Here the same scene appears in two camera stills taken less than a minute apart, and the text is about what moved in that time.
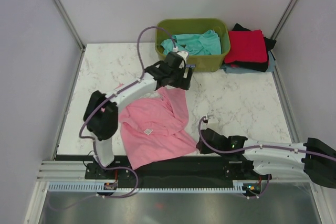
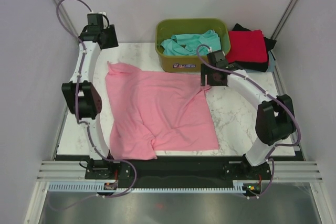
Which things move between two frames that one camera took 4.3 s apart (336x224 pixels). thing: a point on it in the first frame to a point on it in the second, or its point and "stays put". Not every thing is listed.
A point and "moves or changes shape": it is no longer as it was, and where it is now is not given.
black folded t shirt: [257, 66] stays put
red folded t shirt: [245, 46] stays put
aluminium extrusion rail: [64, 171] stays put
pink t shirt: [153, 127] moves or changes shape
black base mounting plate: [197, 168] stays put
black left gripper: [182, 83] to [112, 32]
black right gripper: [202, 149] to [205, 70]
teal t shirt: [208, 43] stays put
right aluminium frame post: [292, 3] stays put
